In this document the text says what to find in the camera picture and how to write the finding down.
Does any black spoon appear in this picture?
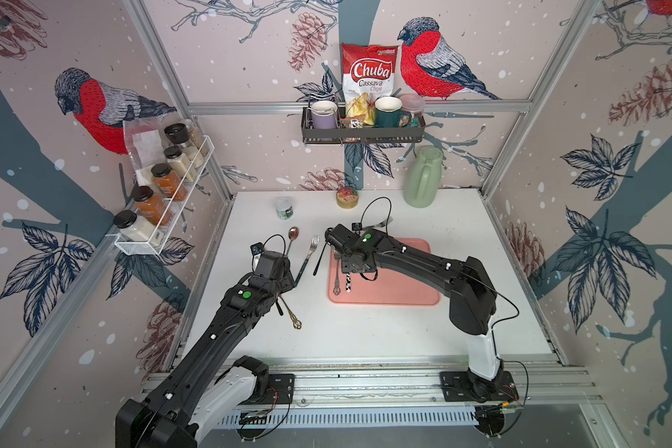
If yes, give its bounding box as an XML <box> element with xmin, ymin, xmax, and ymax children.
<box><xmin>313</xmin><ymin>254</ymin><xmax>323</xmax><ymax>276</ymax></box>

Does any silver fork teal handle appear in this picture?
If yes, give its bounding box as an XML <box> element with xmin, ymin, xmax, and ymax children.
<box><xmin>295</xmin><ymin>235</ymin><xmax>320</xmax><ymax>286</ymax></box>

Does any silver fork ornate handle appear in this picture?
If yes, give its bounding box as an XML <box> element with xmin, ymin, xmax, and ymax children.
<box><xmin>332</xmin><ymin>252</ymin><xmax>341</xmax><ymax>296</ymax></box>

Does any pink plastic tray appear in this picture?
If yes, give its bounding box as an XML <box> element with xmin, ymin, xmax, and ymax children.
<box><xmin>328</xmin><ymin>249</ymin><xmax>441</xmax><ymax>306</ymax></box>

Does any gold fork ornate handle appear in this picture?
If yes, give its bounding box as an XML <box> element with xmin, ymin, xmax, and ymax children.
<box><xmin>279</xmin><ymin>296</ymin><xmax>302</xmax><ymax>330</ymax></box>

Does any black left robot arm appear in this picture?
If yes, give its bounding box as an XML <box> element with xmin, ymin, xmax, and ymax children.
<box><xmin>115</xmin><ymin>250</ymin><xmax>295</xmax><ymax>447</ymax></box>

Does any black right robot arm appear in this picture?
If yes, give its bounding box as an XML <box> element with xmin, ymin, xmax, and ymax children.
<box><xmin>325</xmin><ymin>224</ymin><xmax>503</xmax><ymax>403</ymax></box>

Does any dark grey fork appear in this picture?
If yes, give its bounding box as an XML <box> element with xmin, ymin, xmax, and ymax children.
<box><xmin>363</xmin><ymin>217</ymin><xmax>393</xmax><ymax>231</ymax></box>

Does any small white jar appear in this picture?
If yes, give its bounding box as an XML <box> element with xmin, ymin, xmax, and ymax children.
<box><xmin>274</xmin><ymin>197</ymin><xmax>294</xmax><ymax>220</ymax></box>

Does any green plastic jug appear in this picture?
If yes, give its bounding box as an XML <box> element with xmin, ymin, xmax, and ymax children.
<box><xmin>403</xmin><ymin>147</ymin><xmax>442</xmax><ymax>208</ymax></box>

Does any red-orange spice jar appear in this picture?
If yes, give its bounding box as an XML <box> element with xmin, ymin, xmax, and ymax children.
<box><xmin>150</xmin><ymin>162</ymin><xmax>188</xmax><ymax>202</ymax></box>

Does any dark green mug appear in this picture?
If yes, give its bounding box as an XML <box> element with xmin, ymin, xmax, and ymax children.
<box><xmin>374</xmin><ymin>96</ymin><xmax>413</xmax><ymax>128</ymax></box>

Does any clear acrylic spice rack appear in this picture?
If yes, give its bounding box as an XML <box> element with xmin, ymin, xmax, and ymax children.
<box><xmin>110</xmin><ymin>136</ymin><xmax>215</xmax><ymax>256</ymax></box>

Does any purple mug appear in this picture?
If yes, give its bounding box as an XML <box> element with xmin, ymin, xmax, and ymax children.
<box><xmin>309</xmin><ymin>100</ymin><xmax>339</xmax><ymax>130</ymax></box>

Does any yellow snack packet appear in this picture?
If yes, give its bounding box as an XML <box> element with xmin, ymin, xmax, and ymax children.
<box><xmin>345</xmin><ymin>93</ymin><xmax>375</xmax><ymax>126</ymax></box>

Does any beige spice jar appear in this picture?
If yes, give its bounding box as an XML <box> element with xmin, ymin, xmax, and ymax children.
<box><xmin>164</xmin><ymin>146</ymin><xmax>197</xmax><ymax>183</ymax></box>

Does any orange spice jar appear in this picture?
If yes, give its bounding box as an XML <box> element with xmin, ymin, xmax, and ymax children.
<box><xmin>132</xmin><ymin>185</ymin><xmax>173</xmax><ymax>227</ymax></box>

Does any white spice jar front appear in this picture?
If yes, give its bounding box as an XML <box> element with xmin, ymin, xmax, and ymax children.
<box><xmin>113</xmin><ymin>210</ymin><xmax>164</xmax><ymax>248</ymax></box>

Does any pink lidded jar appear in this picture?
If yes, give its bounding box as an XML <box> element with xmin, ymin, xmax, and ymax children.
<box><xmin>400</xmin><ymin>93</ymin><xmax>426</xmax><ymax>127</ymax></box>

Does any large black-lid spice jar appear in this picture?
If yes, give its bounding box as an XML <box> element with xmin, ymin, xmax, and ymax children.
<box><xmin>164</xmin><ymin>122</ymin><xmax>205</xmax><ymax>168</ymax></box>

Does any red Chuba chips bag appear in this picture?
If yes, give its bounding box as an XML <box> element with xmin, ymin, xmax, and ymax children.
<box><xmin>341</xmin><ymin>44</ymin><xmax>399</xmax><ymax>103</ymax></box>

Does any clear plastic bag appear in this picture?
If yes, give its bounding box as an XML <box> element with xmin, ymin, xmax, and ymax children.
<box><xmin>122</xmin><ymin>116</ymin><xmax>166</xmax><ymax>188</ymax></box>

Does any copper spoon blue handle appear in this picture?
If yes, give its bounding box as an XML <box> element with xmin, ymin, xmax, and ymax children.
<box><xmin>286</xmin><ymin>226</ymin><xmax>300</xmax><ymax>254</ymax></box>

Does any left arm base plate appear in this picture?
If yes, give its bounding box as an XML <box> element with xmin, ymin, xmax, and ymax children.
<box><xmin>250</xmin><ymin>373</ymin><xmax>296</xmax><ymax>406</ymax></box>

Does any black wall shelf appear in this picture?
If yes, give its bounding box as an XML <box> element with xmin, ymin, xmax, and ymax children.
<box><xmin>301</xmin><ymin>108</ymin><xmax>426</xmax><ymax>145</ymax></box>

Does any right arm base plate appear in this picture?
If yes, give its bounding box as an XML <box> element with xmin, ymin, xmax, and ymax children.
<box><xmin>439</xmin><ymin>371</ymin><xmax>520</xmax><ymax>403</ymax></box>

